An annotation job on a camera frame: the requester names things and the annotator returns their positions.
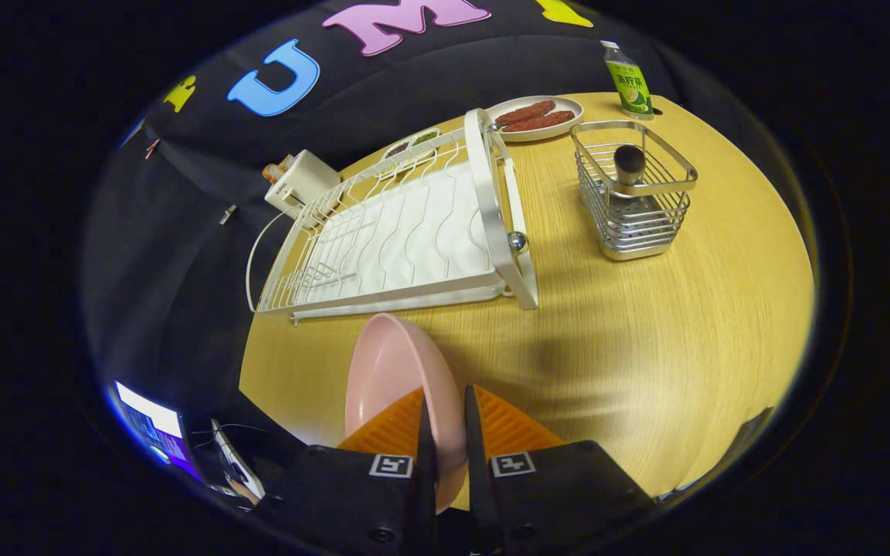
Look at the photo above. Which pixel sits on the black backdrop cloth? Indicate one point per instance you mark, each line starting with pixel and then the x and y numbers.
pixel 414 77

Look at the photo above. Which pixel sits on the white round plate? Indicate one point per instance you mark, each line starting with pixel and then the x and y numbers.
pixel 538 135

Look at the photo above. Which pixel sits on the green label drink bottle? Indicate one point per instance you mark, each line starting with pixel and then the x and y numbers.
pixel 630 85

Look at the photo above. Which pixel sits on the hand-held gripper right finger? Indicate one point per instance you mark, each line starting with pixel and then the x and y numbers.
pixel 477 471

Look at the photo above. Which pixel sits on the red-brown meat piece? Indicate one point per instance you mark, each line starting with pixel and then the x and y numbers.
pixel 526 113
pixel 541 121

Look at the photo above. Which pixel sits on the white divided condiment dish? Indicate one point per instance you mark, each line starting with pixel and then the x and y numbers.
pixel 423 137

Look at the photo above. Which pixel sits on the pink plate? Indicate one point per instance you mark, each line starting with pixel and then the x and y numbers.
pixel 391 371

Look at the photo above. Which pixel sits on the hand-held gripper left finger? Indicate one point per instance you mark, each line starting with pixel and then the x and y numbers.
pixel 426 463

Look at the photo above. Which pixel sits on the computer monitor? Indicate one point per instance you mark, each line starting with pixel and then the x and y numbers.
pixel 155 432

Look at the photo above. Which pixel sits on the white toaster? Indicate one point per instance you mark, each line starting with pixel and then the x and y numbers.
pixel 306 181

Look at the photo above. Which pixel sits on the red clip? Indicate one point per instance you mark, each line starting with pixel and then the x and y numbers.
pixel 152 148

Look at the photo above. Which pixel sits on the white clip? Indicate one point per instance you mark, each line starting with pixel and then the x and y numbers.
pixel 228 215

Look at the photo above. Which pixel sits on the white computer desk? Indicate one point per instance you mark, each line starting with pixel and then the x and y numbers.
pixel 236 463

